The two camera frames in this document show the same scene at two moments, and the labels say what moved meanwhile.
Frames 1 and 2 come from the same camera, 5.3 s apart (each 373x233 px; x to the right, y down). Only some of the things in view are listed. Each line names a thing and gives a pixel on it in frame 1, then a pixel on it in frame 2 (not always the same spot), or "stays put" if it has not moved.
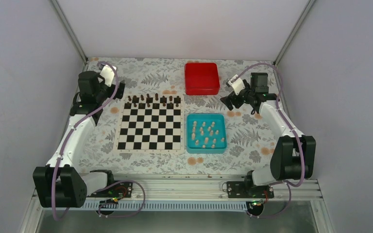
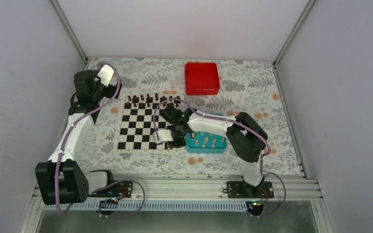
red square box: [201, 79] stays put
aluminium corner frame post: [70, 30] stays put
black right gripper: [227, 100] to [181, 143]
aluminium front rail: [169, 189] stays put
